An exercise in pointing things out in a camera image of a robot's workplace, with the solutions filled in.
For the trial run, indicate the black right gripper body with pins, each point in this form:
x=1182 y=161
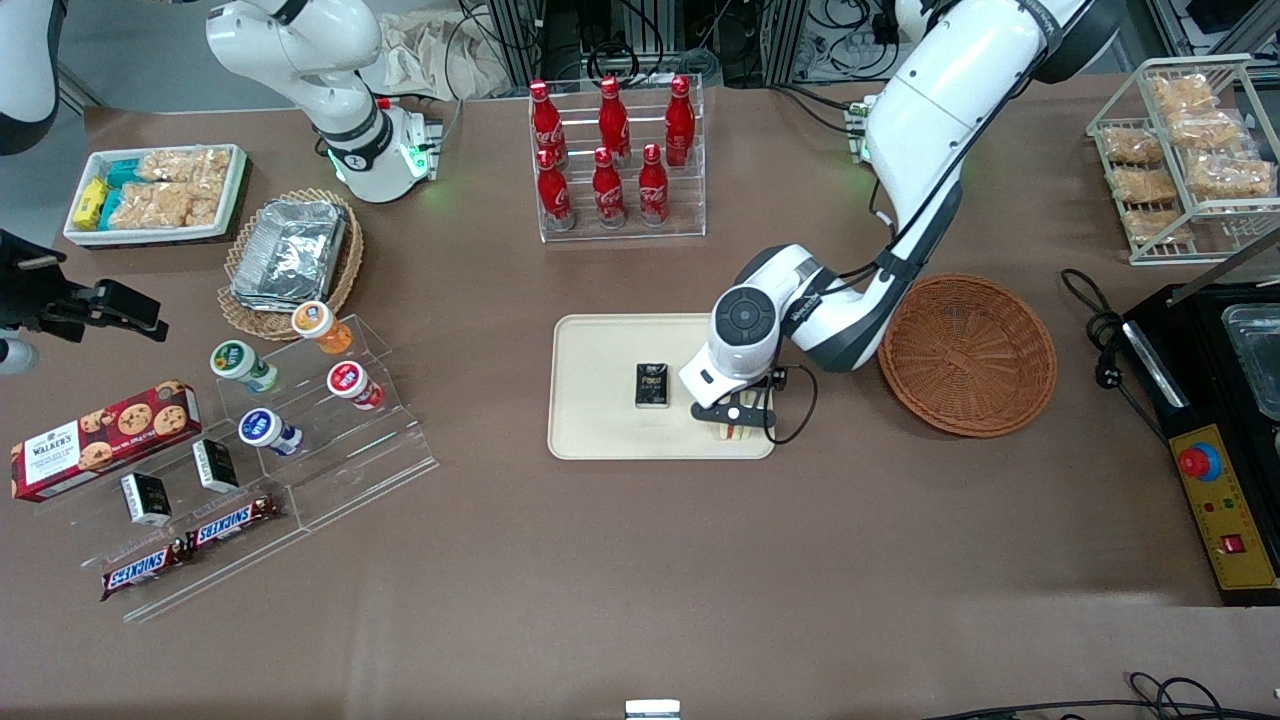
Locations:
x=30 y=292

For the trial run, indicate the small black snack box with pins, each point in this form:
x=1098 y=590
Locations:
x=215 y=466
x=146 y=498

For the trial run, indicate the yellow snack packet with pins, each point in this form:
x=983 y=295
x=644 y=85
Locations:
x=90 y=204

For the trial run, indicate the blue lid yogurt cup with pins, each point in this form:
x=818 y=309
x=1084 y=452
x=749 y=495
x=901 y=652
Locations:
x=264 y=428

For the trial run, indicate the small white device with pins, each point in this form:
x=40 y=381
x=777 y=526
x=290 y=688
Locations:
x=652 y=710

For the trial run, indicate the stack of foil trays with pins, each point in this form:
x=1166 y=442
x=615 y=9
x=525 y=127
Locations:
x=290 y=250

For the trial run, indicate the oval tan wicker basket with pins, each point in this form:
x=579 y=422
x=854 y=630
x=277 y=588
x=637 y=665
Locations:
x=250 y=322

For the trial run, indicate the red Walkers cookie box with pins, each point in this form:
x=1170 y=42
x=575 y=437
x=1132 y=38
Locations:
x=100 y=440

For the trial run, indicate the red Coca-Cola bottle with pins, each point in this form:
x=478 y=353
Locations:
x=545 y=120
x=653 y=192
x=613 y=120
x=680 y=125
x=555 y=195
x=608 y=195

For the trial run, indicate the clear bag of rice crackers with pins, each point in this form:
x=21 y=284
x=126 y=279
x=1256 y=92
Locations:
x=165 y=205
x=185 y=166

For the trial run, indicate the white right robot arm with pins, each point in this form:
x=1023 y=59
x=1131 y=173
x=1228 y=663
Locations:
x=350 y=150

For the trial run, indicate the green lid yogurt cup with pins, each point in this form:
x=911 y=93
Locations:
x=238 y=362

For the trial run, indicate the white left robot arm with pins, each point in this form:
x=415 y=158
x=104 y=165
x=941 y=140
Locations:
x=930 y=120

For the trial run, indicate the shiny metal pan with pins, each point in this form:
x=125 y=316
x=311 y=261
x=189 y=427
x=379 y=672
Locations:
x=1255 y=360

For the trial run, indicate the orange lid yogurt cup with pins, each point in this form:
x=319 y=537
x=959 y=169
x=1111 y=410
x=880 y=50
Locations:
x=318 y=324

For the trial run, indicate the clear acrylic stepped stand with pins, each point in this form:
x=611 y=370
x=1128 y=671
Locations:
x=380 y=440

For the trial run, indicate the white rectangular snack bin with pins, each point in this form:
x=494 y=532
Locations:
x=235 y=190

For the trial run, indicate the triangle sandwich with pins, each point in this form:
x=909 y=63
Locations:
x=740 y=432

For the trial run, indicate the teal snack packet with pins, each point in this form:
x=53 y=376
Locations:
x=111 y=208
x=124 y=172

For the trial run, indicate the clear bag of fried snacks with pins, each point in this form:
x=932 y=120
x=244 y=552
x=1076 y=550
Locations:
x=1145 y=185
x=1132 y=145
x=1230 y=175
x=1155 y=225
x=1182 y=93
x=1205 y=130

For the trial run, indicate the red lid yogurt cup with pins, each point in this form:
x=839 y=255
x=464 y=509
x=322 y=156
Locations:
x=350 y=382

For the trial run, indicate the Snickers chocolate bar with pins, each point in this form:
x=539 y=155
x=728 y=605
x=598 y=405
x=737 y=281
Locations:
x=140 y=572
x=230 y=522

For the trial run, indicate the black snack packet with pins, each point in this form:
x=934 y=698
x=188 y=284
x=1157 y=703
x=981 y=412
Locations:
x=652 y=386

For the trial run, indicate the clear acrylic bottle rack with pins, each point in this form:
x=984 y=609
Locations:
x=690 y=200

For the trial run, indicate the cream rectangular tray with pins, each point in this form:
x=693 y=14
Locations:
x=600 y=400

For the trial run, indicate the round brown wicker basket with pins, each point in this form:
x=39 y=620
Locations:
x=965 y=355

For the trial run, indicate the beige cloth bag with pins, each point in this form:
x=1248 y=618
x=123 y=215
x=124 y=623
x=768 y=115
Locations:
x=420 y=60

